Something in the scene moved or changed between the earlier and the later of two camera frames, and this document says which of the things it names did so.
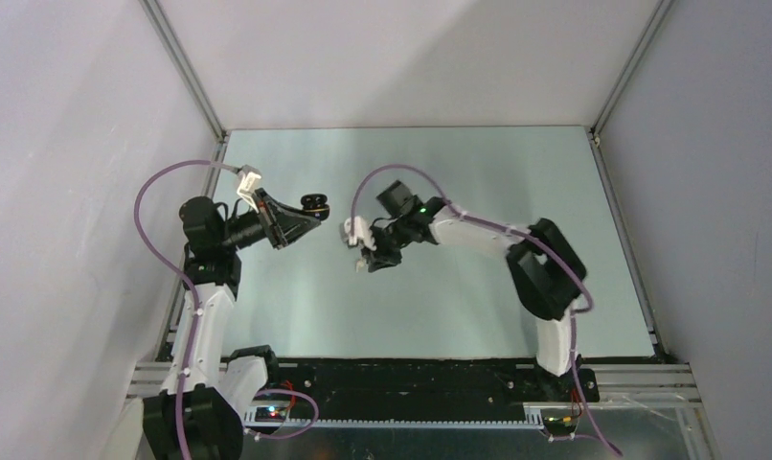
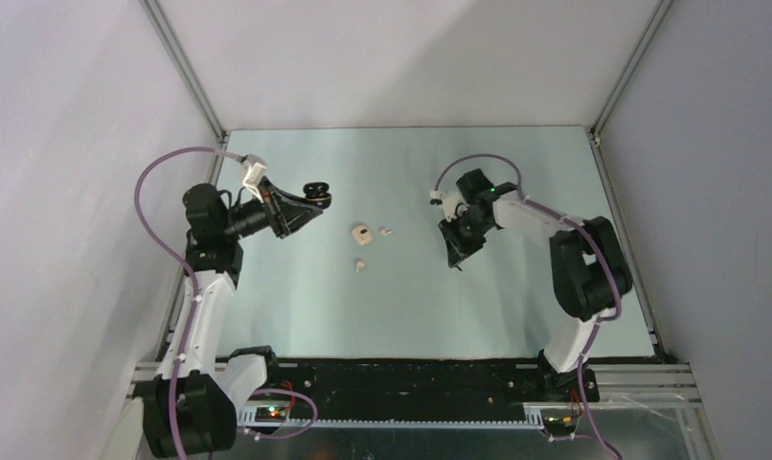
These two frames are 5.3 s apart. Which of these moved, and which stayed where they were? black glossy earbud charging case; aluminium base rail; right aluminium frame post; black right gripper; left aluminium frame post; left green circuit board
Moved: black right gripper; black glossy earbud charging case
Stayed: aluminium base rail; left green circuit board; right aluminium frame post; left aluminium frame post
